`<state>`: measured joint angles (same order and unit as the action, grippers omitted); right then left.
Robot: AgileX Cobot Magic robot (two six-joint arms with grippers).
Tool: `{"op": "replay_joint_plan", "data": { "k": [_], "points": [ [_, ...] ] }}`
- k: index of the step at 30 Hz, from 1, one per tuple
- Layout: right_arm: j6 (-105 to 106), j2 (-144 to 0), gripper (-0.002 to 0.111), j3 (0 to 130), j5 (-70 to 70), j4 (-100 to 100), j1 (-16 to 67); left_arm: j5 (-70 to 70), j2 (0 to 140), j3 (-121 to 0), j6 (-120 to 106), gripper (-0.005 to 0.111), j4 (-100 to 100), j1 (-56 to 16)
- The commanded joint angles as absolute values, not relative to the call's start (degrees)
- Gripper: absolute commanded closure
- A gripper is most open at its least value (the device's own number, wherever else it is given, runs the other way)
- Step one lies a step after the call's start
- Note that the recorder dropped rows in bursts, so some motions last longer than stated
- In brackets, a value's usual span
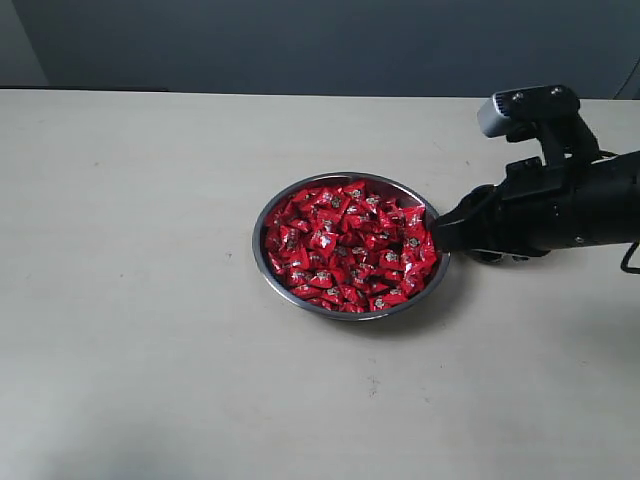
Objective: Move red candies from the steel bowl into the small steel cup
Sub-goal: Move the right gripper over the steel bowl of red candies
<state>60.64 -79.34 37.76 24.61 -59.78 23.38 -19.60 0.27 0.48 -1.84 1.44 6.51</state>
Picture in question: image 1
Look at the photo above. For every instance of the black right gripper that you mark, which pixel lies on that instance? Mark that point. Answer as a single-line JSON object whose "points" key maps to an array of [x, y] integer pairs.
{"points": [[537, 209]]}

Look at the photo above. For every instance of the steel bowl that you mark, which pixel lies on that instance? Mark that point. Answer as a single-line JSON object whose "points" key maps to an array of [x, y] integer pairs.
{"points": [[295, 295]]}

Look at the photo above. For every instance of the red wrapped candy pile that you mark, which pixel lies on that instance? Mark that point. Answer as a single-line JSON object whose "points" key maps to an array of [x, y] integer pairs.
{"points": [[350, 245]]}

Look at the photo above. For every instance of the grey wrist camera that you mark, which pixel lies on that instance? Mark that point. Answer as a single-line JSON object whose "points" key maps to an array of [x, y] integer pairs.
{"points": [[506, 111]]}

